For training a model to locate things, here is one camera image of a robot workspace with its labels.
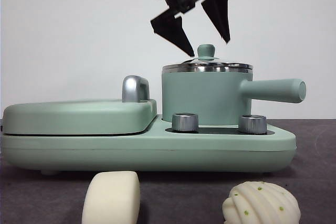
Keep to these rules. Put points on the smooth white steamed bun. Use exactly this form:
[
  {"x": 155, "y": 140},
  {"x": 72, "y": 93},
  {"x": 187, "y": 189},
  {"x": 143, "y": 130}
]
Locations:
[{"x": 113, "y": 197}]

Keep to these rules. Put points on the glass pot lid green knob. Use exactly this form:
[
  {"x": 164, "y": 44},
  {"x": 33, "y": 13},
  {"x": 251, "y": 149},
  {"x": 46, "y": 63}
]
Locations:
[{"x": 206, "y": 52}]

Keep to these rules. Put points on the twisted white bun green specks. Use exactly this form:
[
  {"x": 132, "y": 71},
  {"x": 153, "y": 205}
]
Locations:
[{"x": 260, "y": 203}]

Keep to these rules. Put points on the mint green breakfast machine base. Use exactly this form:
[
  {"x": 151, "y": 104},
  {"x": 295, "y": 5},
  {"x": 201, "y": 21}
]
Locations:
[{"x": 157, "y": 150}]

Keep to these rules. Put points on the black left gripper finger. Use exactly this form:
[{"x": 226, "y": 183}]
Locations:
[
  {"x": 220, "y": 11},
  {"x": 173, "y": 30}
]

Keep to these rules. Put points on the silver control knob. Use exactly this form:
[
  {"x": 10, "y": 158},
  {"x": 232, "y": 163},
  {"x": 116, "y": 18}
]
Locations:
[
  {"x": 185, "y": 123},
  {"x": 252, "y": 124}
]

